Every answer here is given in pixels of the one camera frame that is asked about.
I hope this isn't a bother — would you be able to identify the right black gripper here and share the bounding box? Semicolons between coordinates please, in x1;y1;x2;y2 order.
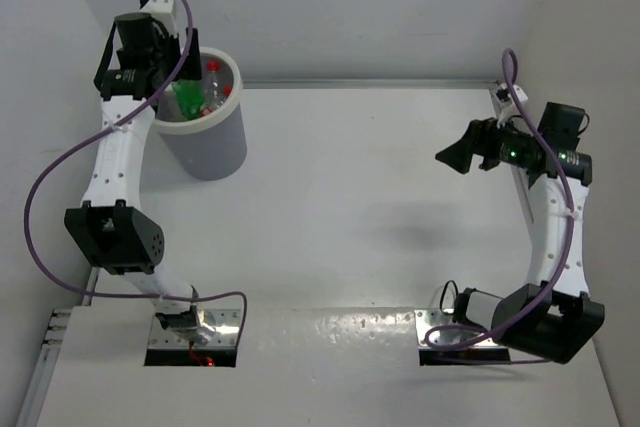
437;110;542;174

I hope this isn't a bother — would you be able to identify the green plastic bottle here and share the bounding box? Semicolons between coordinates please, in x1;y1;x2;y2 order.
172;79;205;120

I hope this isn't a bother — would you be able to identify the clear bottle red-white label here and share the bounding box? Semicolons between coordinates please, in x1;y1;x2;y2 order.
204;61;221;93

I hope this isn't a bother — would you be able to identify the small clear red-label bottle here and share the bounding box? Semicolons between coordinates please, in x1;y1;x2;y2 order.
200;85;232;117

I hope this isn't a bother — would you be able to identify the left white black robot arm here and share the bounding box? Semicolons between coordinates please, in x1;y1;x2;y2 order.
64;12;216;347

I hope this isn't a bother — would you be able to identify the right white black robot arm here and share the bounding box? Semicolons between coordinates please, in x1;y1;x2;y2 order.
436;102;605;364

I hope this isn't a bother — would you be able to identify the grey bin white rim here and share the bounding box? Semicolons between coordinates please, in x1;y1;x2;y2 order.
154;47;247;181

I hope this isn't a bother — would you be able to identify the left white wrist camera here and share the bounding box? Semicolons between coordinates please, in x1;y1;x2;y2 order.
140;0;178;37

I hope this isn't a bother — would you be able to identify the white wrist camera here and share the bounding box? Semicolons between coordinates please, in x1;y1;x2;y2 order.
495;84;528;126
140;0;178;37

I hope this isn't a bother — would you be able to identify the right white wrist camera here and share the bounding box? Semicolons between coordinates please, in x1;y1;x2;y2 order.
495;84;528;126

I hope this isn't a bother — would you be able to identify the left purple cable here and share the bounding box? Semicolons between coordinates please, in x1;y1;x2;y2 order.
24;0;249;308

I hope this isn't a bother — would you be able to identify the purple cable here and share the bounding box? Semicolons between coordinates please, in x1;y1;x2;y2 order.
24;0;249;308
424;48;576;365

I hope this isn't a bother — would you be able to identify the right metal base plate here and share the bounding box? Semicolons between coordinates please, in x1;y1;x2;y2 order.
414;307;479;351

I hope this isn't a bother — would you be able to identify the metal base plate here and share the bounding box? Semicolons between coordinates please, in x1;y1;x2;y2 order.
148;307;241;350
414;307;479;351

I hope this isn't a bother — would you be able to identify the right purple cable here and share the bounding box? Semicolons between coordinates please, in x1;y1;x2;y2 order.
424;48;576;365

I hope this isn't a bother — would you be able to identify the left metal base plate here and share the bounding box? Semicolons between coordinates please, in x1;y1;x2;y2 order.
148;307;241;350

